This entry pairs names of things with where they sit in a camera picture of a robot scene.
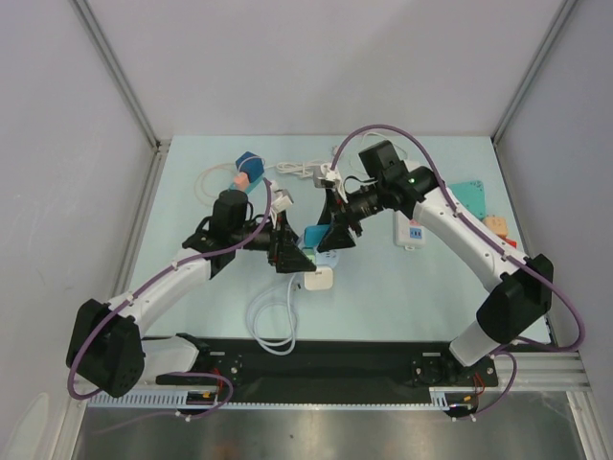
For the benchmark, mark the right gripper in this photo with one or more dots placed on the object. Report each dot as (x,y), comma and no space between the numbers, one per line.
(339,217)

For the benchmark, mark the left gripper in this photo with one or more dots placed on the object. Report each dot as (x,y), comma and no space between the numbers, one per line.
(283,252)

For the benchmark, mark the green small plug adapter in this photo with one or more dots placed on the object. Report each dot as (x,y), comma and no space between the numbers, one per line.
(310,254)

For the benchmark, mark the light blue cube adapter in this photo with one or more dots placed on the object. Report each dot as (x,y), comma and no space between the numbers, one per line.
(313,235)

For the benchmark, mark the round light blue socket hub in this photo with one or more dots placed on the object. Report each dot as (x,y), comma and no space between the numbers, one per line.
(327,258)

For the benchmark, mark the white square charger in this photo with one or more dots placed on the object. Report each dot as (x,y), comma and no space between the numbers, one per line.
(320,279)

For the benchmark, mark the dark blue cube adapter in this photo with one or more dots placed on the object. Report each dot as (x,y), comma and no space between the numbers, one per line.
(250,164)

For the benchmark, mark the teal triangular power strip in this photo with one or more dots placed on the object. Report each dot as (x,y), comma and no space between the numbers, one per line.
(471,194)

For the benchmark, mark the beige cube plug adapter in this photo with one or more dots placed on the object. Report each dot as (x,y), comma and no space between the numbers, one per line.
(497,225)

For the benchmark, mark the red cube plug adapter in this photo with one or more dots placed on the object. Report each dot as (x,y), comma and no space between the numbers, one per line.
(510,242)

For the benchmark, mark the white multicolour power strip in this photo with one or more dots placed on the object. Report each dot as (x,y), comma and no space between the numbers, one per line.
(408,233)

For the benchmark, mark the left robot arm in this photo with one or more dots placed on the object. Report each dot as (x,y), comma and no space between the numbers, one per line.
(108,347)

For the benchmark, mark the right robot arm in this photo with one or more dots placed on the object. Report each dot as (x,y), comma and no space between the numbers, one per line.
(518,286)

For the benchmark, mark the pink small plug adapter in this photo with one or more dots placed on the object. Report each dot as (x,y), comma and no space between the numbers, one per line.
(241,182)

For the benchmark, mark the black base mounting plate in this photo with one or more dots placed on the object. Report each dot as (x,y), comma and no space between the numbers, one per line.
(335,372)

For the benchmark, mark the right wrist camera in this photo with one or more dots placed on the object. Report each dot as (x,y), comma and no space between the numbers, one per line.
(325,177)

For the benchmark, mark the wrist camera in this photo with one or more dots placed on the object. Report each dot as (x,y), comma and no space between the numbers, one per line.
(281,198)
(325,177)

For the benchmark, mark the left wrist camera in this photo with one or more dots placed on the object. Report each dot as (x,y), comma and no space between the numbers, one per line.
(281,198)

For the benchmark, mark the white slotted cable duct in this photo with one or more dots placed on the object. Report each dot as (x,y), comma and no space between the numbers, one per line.
(195,401)

